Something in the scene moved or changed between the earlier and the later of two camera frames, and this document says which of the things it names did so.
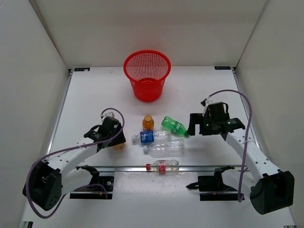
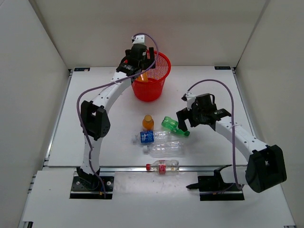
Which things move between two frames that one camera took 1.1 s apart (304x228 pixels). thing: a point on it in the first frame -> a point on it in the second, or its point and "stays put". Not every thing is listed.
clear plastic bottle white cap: [174, 148] stays put
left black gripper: [120, 138] -> [149, 61]
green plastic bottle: [175, 126] stays put
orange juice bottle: [148, 123] stays put
